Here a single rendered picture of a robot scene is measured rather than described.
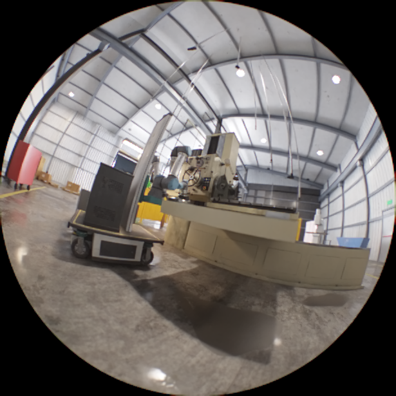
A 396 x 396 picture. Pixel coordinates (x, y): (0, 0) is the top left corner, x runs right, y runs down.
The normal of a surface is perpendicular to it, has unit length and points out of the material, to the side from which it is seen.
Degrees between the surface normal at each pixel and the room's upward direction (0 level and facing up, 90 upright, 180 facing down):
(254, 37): 169
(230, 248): 90
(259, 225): 90
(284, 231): 90
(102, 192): 90
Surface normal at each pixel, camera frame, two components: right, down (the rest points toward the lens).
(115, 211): 0.72, 0.06
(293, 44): -0.39, 0.92
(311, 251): -0.54, -0.27
